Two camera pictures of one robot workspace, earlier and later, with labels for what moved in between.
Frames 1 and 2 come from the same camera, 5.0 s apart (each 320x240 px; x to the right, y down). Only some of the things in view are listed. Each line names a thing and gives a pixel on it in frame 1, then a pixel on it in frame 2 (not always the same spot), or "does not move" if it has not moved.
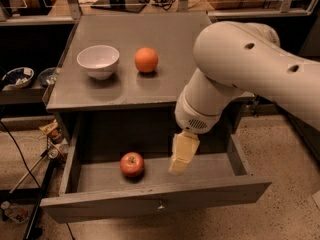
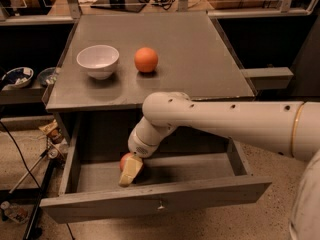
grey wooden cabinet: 119,76 does not move
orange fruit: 146,59 does not move
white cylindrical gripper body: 187,118 → 139,146
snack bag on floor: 53,131 does not move
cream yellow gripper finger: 184,146 → 133,167
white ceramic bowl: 98,60 does not move
